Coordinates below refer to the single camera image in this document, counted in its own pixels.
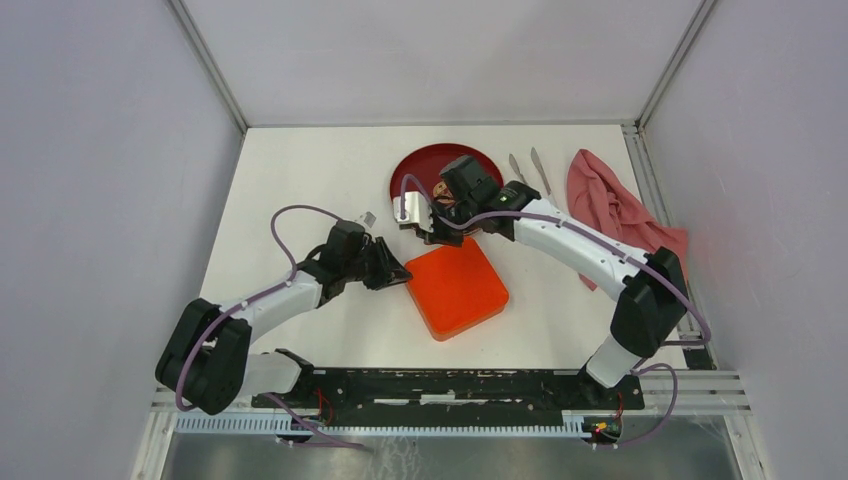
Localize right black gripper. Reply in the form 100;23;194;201
416;199;479;249

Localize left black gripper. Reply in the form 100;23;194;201
343;237;412;291

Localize round red tray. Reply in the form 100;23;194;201
389;143;504;216

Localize orange box lid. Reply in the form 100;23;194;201
405;238;510;329

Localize orange chocolate box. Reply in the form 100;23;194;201
424;301;507;341

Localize metal tongs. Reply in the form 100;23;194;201
508;146;560;208

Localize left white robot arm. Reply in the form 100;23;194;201
154;220;413;415

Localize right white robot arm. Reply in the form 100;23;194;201
391;155;694;408

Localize pink cloth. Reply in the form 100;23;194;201
565;149;689;273

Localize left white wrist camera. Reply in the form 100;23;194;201
356;211;376;230

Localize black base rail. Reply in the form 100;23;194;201
280;368;645;427

